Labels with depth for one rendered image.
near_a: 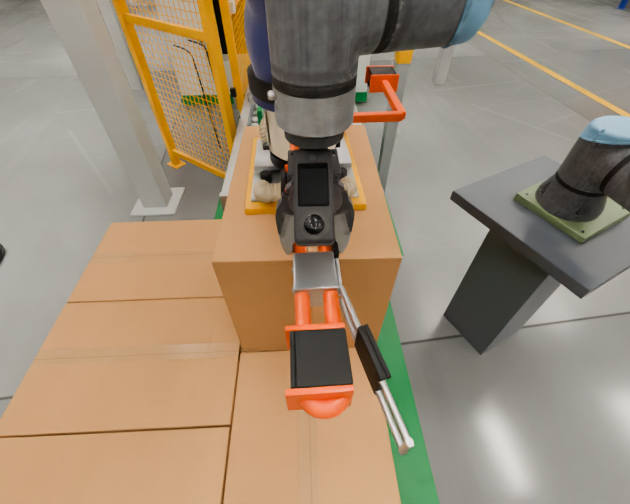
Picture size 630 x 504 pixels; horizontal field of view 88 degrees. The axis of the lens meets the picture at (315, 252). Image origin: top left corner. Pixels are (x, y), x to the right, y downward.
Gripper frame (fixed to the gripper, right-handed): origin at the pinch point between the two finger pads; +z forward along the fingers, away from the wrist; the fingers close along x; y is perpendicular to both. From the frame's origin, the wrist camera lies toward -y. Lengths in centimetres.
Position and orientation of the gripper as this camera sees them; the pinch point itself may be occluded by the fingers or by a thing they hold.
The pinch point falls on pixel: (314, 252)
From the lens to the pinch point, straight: 51.3
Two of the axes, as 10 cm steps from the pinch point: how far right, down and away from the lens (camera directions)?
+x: -10.0, 0.4, -0.3
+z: 0.0, 6.8, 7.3
